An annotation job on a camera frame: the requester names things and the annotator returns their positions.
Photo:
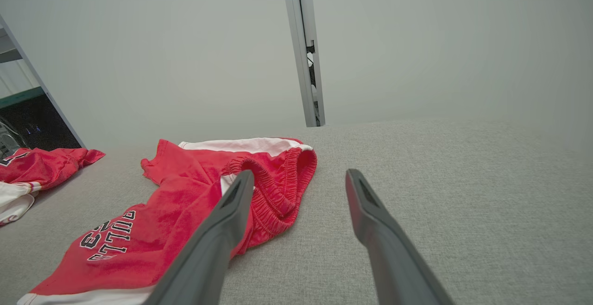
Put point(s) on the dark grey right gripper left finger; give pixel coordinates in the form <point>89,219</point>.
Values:
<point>213,244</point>

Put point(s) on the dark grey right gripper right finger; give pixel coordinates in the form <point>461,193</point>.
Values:
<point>387,249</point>

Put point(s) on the grey partition leg frame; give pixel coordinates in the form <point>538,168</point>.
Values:
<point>48,91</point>

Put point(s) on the grey metal partition post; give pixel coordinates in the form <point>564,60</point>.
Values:
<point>299,41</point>

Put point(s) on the red jersey with white sleeves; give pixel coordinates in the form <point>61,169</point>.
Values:
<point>37,168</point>

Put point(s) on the red shorts white side stripe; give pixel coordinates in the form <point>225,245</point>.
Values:
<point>176,212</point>

